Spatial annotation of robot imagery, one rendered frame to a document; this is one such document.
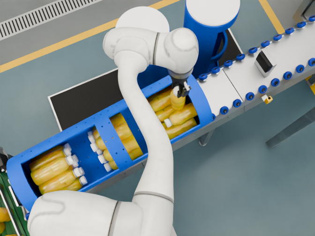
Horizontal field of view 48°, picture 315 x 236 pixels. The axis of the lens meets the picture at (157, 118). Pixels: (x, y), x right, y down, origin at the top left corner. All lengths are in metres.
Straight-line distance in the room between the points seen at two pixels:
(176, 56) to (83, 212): 0.51
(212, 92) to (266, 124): 1.07
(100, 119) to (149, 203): 0.75
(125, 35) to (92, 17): 2.08
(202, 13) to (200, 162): 1.21
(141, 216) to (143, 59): 0.47
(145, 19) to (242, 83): 0.60
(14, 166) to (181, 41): 0.89
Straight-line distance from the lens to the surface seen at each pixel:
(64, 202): 0.83
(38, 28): 3.23
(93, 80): 2.74
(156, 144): 0.91
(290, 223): 2.79
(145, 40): 1.07
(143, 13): 1.90
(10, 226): 1.91
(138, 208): 0.82
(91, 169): 1.73
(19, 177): 1.54
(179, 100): 1.47
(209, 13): 1.90
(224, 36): 2.33
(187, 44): 1.02
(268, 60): 1.79
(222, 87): 1.85
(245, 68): 1.91
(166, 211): 0.84
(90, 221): 0.81
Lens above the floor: 2.65
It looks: 75 degrees down
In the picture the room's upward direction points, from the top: 6 degrees counter-clockwise
